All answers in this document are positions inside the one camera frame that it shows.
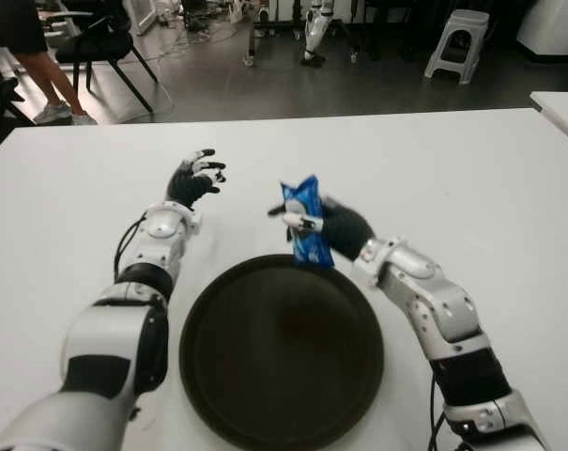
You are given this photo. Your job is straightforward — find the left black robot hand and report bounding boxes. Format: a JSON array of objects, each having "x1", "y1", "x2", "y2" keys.
[{"x1": 165, "y1": 148, "x2": 228, "y2": 211}]

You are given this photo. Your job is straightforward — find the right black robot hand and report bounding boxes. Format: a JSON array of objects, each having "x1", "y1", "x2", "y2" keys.
[{"x1": 268, "y1": 192, "x2": 376, "y2": 262}]

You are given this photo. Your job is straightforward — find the blue Oreo cookie packet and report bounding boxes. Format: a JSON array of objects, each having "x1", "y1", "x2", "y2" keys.
[{"x1": 278, "y1": 175, "x2": 335, "y2": 271}]

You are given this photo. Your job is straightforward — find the round dark brown tray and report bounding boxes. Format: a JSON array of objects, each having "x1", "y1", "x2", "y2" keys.
[{"x1": 178, "y1": 254, "x2": 386, "y2": 451}]

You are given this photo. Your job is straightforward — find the black chair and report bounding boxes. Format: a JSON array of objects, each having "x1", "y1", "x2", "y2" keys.
[{"x1": 53, "y1": 0, "x2": 159, "y2": 114}]

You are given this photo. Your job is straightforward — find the white framed panel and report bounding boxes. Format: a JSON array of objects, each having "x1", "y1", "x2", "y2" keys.
[{"x1": 123, "y1": 0, "x2": 159, "y2": 37}]

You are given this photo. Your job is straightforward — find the white humanoid robot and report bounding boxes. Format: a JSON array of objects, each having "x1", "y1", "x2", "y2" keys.
[{"x1": 300, "y1": 0, "x2": 336, "y2": 68}]

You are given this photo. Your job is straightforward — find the white plastic stool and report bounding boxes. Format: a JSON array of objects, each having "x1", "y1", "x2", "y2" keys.
[{"x1": 422, "y1": 8, "x2": 491, "y2": 86}]

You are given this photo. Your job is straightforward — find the person in black shorts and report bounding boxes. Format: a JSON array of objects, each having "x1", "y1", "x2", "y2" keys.
[{"x1": 0, "y1": 0, "x2": 98, "y2": 126}]

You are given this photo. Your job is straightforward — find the white side table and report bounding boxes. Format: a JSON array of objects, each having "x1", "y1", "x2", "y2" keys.
[{"x1": 530, "y1": 90, "x2": 568, "y2": 147}]

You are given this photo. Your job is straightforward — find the white cabinet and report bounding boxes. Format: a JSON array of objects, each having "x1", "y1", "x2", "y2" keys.
[{"x1": 516, "y1": 0, "x2": 568, "y2": 62}]

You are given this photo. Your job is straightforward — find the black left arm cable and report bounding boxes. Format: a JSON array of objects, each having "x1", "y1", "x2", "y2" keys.
[{"x1": 114, "y1": 215, "x2": 146, "y2": 279}]

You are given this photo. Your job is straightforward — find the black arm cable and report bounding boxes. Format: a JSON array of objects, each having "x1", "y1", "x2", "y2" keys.
[
  {"x1": 114, "y1": 215, "x2": 146, "y2": 279},
  {"x1": 427, "y1": 370, "x2": 458, "y2": 451}
]

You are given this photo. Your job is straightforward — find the white floor cables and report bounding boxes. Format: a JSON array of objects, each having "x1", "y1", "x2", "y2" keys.
[{"x1": 156, "y1": 16, "x2": 247, "y2": 65}]

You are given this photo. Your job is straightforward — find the black wheeled gantry frame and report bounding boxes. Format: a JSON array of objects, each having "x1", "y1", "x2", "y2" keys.
[{"x1": 242, "y1": 0, "x2": 362, "y2": 68}]

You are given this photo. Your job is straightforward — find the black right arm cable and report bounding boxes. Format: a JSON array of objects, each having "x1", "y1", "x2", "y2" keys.
[{"x1": 427, "y1": 370, "x2": 458, "y2": 451}]

